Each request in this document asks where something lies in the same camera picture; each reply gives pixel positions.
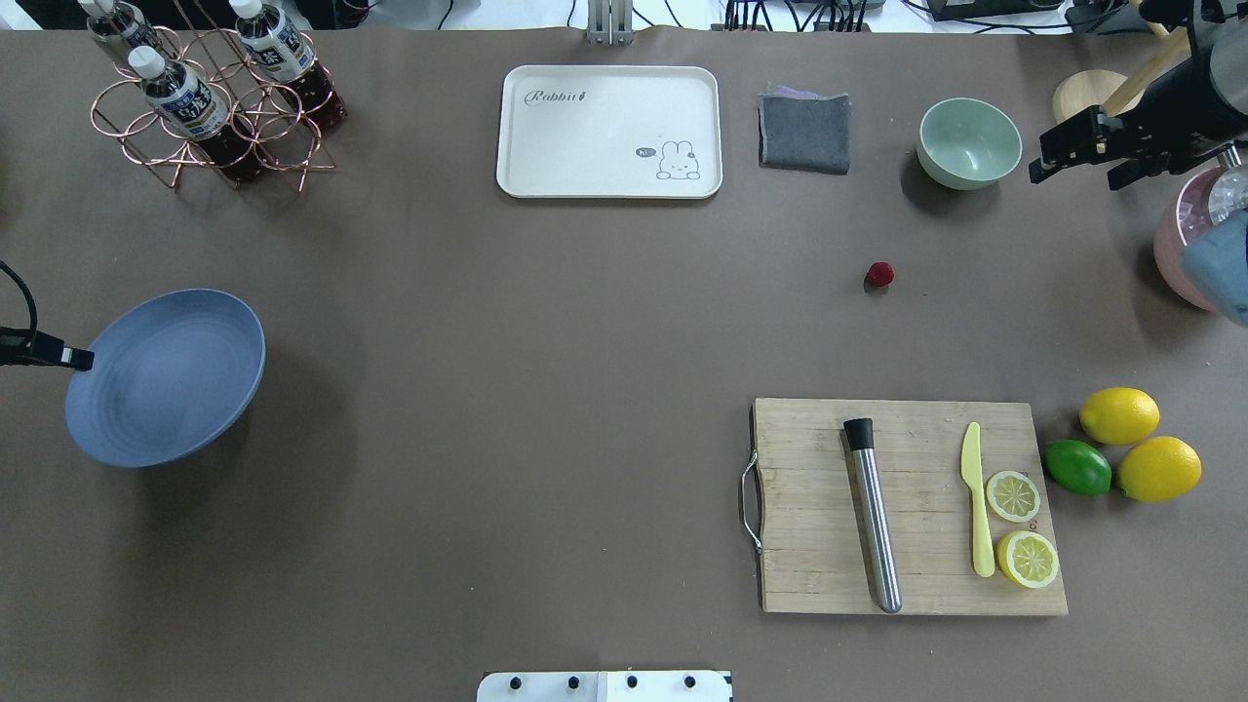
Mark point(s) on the steel muddler black tip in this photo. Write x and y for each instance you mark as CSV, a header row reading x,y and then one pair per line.
x,y
859,433

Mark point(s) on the lower yellow lemon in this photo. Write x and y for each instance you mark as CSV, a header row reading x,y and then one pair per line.
x,y
1159,469

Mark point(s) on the red strawberry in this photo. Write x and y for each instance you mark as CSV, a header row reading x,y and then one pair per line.
x,y
880,274

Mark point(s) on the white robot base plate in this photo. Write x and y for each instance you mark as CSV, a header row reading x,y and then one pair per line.
x,y
621,685

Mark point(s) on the blue round plate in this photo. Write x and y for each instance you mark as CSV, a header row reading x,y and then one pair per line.
x,y
169,377

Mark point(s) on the yellow lemon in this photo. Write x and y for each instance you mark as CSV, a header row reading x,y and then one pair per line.
x,y
1159,469
1119,416

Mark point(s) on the green lime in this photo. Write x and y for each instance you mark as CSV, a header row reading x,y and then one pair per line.
x,y
1078,467

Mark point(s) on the tea bottle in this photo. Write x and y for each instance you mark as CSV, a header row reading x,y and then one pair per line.
x,y
282,55
189,103
118,28

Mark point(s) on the upper lemon half slice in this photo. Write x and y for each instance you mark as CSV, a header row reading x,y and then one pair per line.
x,y
1013,497

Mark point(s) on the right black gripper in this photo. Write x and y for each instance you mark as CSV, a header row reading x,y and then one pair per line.
x,y
1173,125

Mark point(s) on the back left tea bottle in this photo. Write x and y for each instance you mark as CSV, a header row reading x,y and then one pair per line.
x,y
118,28

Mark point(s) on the wooden cup tree stand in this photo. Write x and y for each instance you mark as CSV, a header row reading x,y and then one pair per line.
x,y
1166,20

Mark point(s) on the upper yellow lemon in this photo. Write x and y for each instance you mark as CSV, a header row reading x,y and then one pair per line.
x,y
1119,416

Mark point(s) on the mint green bowl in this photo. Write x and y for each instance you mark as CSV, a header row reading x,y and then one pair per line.
x,y
965,143

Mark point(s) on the grey folded cloth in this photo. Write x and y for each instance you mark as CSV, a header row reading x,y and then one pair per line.
x,y
805,131

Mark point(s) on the lemon half slice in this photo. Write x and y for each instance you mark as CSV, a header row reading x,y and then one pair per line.
x,y
1013,497
1028,558

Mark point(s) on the yellow plastic knife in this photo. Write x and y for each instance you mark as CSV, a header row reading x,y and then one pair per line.
x,y
972,474

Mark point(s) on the wooden cutting board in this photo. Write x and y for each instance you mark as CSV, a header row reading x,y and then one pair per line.
x,y
813,557

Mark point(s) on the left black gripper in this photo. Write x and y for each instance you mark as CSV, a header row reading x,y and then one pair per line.
x,y
44,348

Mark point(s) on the pink ice bowl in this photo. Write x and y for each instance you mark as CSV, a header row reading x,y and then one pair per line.
x,y
1186,219

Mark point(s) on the copper wire bottle rack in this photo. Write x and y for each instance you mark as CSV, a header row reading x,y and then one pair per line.
x,y
240,92

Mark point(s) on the front tea bottle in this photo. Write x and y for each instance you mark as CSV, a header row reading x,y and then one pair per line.
x,y
189,103

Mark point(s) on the cream rabbit tray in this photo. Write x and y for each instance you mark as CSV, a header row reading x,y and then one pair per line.
x,y
610,132

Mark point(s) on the lower lemon half slice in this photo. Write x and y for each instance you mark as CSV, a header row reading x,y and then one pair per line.
x,y
1028,558

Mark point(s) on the back right tea bottle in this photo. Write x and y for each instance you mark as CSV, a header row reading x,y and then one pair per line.
x,y
282,55

